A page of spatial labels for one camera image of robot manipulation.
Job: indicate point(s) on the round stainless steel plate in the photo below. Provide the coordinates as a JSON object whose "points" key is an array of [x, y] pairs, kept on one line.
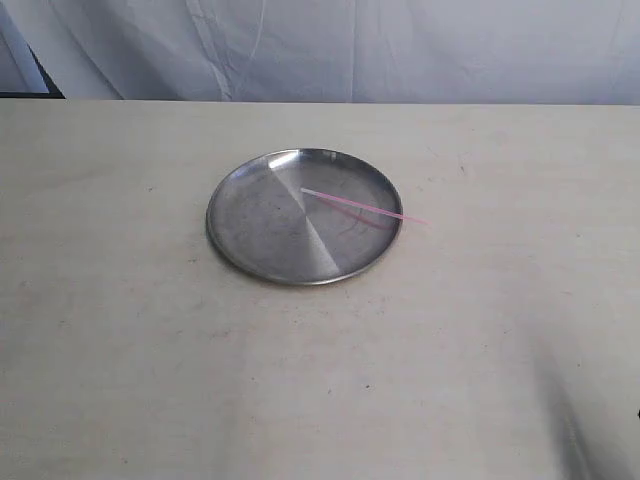
{"points": [[260, 222]]}

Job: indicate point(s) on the white backdrop cloth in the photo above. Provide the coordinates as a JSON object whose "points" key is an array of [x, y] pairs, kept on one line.
{"points": [[561, 52]]}

